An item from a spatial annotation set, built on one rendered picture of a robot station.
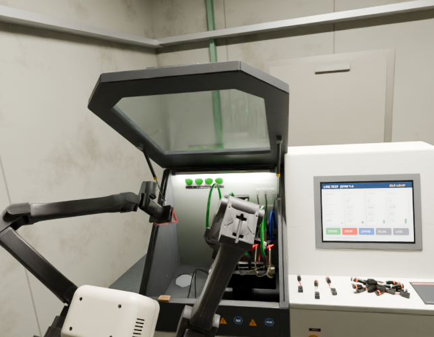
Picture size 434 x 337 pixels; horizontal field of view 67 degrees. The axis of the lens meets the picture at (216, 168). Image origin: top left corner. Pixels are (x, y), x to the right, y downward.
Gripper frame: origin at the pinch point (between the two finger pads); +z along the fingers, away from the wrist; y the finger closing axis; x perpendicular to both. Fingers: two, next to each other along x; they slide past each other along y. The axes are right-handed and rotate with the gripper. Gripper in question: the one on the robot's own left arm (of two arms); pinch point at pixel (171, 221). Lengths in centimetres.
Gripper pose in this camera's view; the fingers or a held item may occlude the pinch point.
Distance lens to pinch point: 147.4
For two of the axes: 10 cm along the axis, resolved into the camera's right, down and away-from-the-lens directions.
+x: -0.6, 8.4, -5.4
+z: 4.6, 5.0, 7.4
